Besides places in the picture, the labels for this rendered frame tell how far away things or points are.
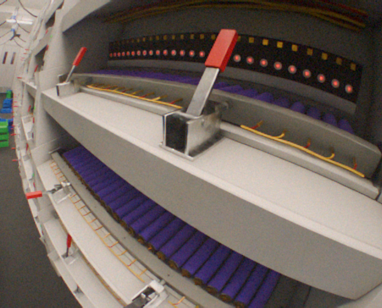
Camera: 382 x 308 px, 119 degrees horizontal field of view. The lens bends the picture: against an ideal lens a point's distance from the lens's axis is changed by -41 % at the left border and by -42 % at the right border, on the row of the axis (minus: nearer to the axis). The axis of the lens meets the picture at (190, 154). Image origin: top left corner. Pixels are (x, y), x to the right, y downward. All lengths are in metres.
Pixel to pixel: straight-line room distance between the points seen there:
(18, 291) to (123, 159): 0.83
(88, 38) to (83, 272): 0.60
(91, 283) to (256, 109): 0.48
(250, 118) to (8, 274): 0.99
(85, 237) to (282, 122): 0.31
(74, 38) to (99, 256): 0.49
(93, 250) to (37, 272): 0.66
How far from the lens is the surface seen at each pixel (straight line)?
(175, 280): 0.24
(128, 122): 0.17
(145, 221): 0.29
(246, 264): 0.26
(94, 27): 0.57
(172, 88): 0.20
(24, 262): 0.99
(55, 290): 0.87
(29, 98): 1.23
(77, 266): 0.53
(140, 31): 0.53
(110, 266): 0.29
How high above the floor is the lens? 0.75
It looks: 14 degrees down
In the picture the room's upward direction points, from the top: 15 degrees clockwise
